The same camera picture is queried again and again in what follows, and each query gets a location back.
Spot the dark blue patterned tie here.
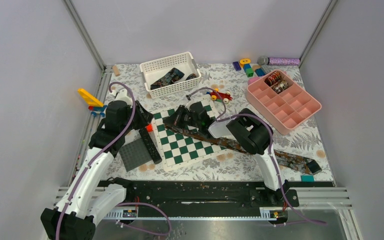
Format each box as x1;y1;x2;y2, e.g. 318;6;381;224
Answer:
143;67;202;94

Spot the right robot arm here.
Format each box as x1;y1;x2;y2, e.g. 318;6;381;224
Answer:
163;102;288;206

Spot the teal block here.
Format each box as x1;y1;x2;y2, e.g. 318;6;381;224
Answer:
300;175;315;183

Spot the small red block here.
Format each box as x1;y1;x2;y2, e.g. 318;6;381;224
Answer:
146;124;153;133

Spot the floral table mat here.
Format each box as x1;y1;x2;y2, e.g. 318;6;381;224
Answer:
102;63;334;182

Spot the white plastic basket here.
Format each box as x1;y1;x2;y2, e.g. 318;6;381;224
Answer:
139;52;202;99

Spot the purple block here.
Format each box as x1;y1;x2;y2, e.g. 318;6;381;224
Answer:
232;61;242;71

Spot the red rolled tie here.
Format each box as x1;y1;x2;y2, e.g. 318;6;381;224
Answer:
264;71;282;87

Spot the wooden block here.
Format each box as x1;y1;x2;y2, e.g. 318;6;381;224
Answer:
112;65;120;77

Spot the red toy car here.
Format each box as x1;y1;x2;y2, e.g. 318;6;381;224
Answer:
206;88;233;104

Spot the yellow blue toy crane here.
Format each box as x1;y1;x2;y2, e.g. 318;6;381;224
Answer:
77;88;108;118

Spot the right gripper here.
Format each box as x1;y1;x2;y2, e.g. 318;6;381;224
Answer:
163;105;202;129

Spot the pink compartment tray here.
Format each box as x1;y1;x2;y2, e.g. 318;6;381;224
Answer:
245;69;322;135

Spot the yellow ring block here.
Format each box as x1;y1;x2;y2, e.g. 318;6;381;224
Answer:
239;58;251;66

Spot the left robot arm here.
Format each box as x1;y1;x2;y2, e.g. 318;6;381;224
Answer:
40;88;153;240

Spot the blue block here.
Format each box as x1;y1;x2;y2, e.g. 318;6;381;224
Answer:
254;68;266;77

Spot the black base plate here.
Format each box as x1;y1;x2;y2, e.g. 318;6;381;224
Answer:
99;180;335;218

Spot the black microphone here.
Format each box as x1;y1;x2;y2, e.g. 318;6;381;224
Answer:
138;128;162;165

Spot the pink cylinder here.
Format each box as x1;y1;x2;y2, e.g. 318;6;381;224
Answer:
247;76;260;85

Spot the grey lego baseplate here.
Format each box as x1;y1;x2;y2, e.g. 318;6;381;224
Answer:
118;138;152;172

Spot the green white chessboard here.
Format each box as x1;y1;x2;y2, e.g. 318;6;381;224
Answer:
151;107;233;172

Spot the green block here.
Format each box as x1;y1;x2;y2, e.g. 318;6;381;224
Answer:
245;68;254;78

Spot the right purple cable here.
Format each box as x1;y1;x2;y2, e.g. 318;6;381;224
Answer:
185;87;329;227

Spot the purple glitter microphone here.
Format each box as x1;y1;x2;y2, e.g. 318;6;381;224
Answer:
257;56;301;66

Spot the brown floral tie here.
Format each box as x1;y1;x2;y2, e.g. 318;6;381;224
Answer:
164;124;322;175

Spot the brown rolled tie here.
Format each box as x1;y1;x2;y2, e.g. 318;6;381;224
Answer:
271;80;290;94

